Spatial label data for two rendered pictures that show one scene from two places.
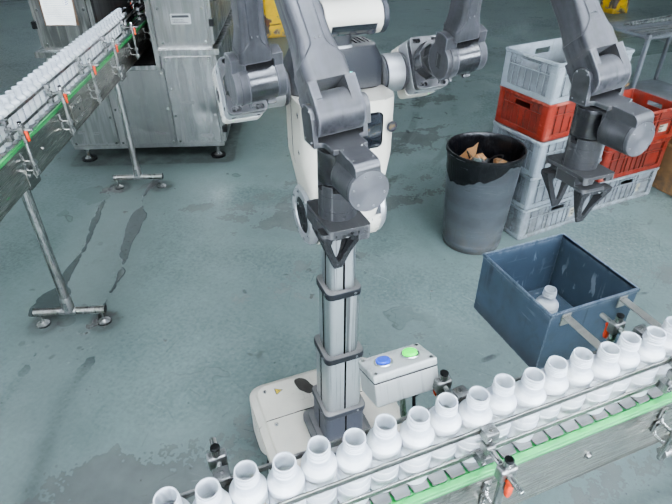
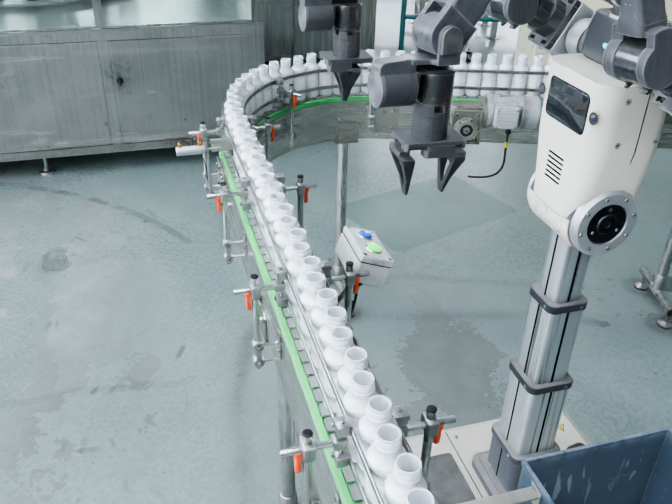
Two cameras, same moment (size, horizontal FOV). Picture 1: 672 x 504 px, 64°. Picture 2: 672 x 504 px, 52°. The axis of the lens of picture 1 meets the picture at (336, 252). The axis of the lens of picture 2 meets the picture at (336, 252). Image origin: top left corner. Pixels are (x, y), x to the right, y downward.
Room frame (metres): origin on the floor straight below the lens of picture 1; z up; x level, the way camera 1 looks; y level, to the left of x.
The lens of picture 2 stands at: (0.80, -1.46, 1.90)
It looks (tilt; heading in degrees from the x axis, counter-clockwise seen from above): 31 degrees down; 95
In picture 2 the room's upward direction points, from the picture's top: 2 degrees clockwise
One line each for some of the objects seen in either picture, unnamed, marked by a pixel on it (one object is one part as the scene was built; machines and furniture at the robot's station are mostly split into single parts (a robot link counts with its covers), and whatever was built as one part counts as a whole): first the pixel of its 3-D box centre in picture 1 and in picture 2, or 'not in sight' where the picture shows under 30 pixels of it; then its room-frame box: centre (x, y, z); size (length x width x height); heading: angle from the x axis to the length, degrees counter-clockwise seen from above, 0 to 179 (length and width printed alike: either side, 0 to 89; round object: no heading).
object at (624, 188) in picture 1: (602, 177); not in sight; (3.52, -1.94, 0.11); 0.61 x 0.41 x 0.22; 115
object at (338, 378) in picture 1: (338, 385); (528, 424); (1.23, -0.01, 0.49); 0.13 x 0.13 x 0.40; 22
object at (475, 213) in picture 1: (478, 195); not in sight; (2.86, -0.86, 0.32); 0.45 x 0.45 x 0.64
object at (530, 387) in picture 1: (525, 404); (315, 311); (0.67, -0.36, 1.08); 0.06 x 0.06 x 0.17
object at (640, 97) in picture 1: (621, 118); not in sight; (3.52, -1.95, 0.55); 0.61 x 0.41 x 0.22; 115
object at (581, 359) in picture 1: (572, 383); (335, 348); (0.72, -0.47, 1.08); 0.06 x 0.06 x 0.17
